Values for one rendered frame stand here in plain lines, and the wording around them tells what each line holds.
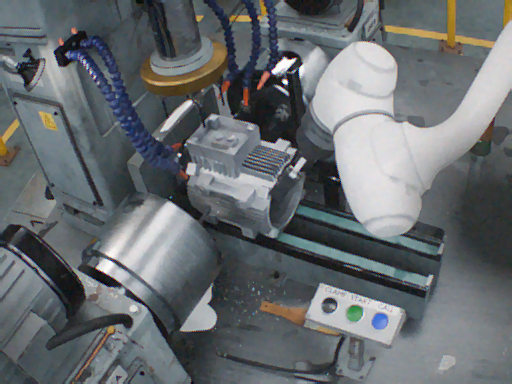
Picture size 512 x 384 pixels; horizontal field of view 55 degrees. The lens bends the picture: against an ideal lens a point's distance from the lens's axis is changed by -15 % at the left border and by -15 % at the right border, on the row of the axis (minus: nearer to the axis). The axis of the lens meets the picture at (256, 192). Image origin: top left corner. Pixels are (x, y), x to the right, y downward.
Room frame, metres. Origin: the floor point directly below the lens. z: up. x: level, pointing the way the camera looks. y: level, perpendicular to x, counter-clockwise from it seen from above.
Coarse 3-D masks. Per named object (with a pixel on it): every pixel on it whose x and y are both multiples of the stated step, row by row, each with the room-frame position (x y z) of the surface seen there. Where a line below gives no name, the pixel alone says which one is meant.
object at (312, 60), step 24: (264, 48) 1.25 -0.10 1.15; (288, 48) 1.21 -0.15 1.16; (312, 48) 1.21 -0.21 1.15; (240, 72) 1.16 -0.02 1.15; (312, 72) 1.13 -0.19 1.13; (240, 96) 1.16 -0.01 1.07; (264, 96) 1.12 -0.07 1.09; (288, 96) 1.08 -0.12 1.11; (312, 96) 1.08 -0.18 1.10; (240, 120) 1.17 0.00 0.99; (264, 120) 1.12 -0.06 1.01; (288, 120) 1.08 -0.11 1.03
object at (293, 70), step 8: (288, 72) 0.97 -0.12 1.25; (296, 72) 0.97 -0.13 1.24; (288, 80) 0.97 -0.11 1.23; (296, 80) 0.97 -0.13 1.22; (288, 88) 0.97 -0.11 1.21; (296, 88) 0.97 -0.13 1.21; (296, 96) 0.96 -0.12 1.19; (296, 104) 0.96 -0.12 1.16; (296, 112) 0.97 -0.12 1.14; (304, 112) 0.98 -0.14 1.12; (296, 120) 0.97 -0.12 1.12; (296, 128) 0.97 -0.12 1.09; (296, 144) 0.97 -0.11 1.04
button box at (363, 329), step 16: (320, 288) 0.56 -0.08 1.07; (336, 288) 0.55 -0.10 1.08; (320, 304) 0.53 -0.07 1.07; (352, 304) 0.51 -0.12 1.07; (368, 304) 0.50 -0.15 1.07; (384, 304) 0.49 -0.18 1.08; (320, 320) 0.50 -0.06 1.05; (336, 320) 0.49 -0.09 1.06; (368, 320) 0.47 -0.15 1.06; (400, 320) 0.45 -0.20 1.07; (352, 336) 0.47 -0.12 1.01; (368, 336) 0.44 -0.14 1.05; (384, 336) 0.43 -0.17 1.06
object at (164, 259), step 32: (128, 224) 0.72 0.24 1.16; (160, 224) 0.71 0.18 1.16; (192, 224) 0.72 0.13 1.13; (96, 256) 0.67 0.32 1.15; (128, 256) 0.64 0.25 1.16; (160, 256) 0.65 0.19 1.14; (192, 256) 0.67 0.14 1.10; (128, 288) 0.59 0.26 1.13; (160, 288) 0.60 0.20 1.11; (192, 288) 0.63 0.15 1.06; (160, 320) 0.56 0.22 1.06
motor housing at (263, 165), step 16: (272, 144) 0.97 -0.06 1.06; (256, 160) 0.88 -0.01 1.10; (272, 160) 0.87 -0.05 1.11; (288, 160) 0.88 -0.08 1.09; (192, 176) 0.92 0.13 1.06; (240, 176) 0.87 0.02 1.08; (256, 176) 0.85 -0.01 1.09; (272, 176) 0.83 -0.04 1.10; (304, 176) 0.92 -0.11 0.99; (192, 192) 0.90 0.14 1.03; (224, 192) 0.85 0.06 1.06; (256, 192) 0.83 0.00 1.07; (288, 192) 0.91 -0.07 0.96; (224, 208) 0.84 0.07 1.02; (256, 208) 0.80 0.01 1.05; (272, 208) 0.89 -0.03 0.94; (288, 208) 0.88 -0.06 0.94; (240, 224) 0.83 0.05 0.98; (256, 224) 0.80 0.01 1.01; (272, 224) 0.83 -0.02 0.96; (288, 224) 0.85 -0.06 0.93
